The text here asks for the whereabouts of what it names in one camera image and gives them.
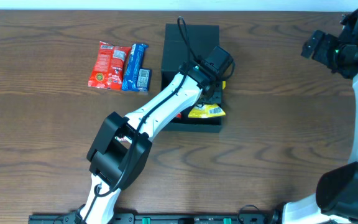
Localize dark green open box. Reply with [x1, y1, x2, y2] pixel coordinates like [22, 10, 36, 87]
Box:
[161, 24, 223, 133]

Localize blue cookie pack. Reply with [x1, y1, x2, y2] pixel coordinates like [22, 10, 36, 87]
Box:
[121, 44, 152, 91]

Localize yellow snack bag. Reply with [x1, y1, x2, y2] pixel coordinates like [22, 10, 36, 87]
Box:
[187, 80, 227, 119]

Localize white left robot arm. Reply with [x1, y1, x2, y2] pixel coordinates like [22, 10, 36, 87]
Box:
[76, 46, 235, 223]

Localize black mounting rail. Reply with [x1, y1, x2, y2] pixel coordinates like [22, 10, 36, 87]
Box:
[28, 213, 280, 224]

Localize red KitKat bar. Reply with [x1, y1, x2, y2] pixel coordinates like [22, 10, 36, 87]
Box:
[115, 136, 132, 143]

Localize red snack bag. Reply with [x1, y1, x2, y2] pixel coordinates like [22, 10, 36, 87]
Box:
[88, 41, 131, 90]

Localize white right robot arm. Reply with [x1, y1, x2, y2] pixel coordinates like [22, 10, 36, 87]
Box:
[269, 8, 358, 223]

